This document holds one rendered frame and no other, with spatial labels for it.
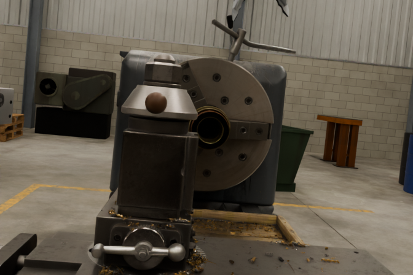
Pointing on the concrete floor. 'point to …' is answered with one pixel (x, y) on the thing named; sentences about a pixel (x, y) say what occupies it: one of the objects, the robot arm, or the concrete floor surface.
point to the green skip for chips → (291, 156)
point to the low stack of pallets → (12, 128)
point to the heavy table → (341, 140)
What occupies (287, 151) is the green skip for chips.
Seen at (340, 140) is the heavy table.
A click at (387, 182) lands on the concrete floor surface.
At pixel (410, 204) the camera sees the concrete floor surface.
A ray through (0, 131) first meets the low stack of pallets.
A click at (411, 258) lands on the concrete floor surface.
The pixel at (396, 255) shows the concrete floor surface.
